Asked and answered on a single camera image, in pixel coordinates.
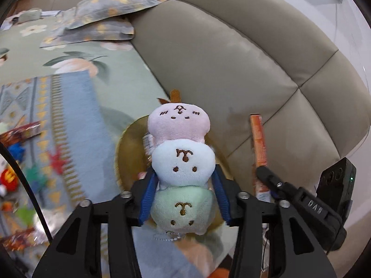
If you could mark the beige padded headboard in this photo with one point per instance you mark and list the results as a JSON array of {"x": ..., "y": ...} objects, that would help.
[{"x": 220, "y": 63}]

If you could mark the red snack packet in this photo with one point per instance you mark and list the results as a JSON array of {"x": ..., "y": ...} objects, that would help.
[
  {"x": 20, "y": 239},
  {"x": 21, "y": 132}
]

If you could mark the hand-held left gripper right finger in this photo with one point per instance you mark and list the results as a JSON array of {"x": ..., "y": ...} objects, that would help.
[{"x": 222, "y": 197}]

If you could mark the grey floral pillow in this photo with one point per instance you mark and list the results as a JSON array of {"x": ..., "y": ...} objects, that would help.
[
  {"x": 116, "y": 4},
  {"x": 95, "y": 33}
]

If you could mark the three-tier pastel plush toy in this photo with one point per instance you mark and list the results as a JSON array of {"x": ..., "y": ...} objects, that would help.
[{"x": 182, "y": 162}]

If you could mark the orange snack packet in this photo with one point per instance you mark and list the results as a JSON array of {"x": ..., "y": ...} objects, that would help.
[{"x": 258, "y": 142}]

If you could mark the blue patterned mat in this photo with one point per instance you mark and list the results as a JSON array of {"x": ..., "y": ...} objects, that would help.
[{"x": 75, "y": 115}]

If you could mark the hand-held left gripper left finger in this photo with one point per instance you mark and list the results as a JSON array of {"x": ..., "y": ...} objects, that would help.
[{"x": 147, "y": 200}]

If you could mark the yellow round basket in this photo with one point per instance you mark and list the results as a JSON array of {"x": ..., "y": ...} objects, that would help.
[{"x": 129, "y": 150}]

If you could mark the green floral bed sheet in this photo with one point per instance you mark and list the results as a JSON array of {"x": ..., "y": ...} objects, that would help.
[{"x": 34, "y": 52}]

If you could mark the blue toy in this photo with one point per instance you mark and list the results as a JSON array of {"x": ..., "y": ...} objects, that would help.
[{"x": 16, "y": 152}]

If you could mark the red and yellow toy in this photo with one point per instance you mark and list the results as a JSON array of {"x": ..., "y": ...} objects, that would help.
[{"x": 8, "y": 179}]

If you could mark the grey green cloth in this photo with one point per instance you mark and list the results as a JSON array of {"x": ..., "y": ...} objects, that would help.
[{"x": 27, "y": 16}]

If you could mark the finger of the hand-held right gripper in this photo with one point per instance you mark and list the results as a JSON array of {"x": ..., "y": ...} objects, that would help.
[{"x": 275, "y": 183}]

